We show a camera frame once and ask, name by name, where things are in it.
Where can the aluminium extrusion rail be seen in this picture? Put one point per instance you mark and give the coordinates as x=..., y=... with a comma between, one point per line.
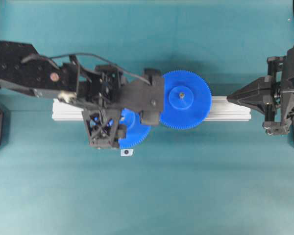
x=221, y=110

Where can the large blue gear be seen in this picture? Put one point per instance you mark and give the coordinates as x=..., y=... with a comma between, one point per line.
x=191, y=111

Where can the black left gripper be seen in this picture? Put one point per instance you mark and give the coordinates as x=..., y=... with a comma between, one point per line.
x=141, y=97

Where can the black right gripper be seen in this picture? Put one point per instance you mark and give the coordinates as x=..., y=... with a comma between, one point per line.
x=280, y=85

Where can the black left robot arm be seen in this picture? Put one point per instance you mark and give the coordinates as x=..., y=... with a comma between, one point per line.
x=24, y=70

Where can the small blue gear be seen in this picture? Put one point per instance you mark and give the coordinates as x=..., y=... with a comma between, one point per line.
x=135, y=131

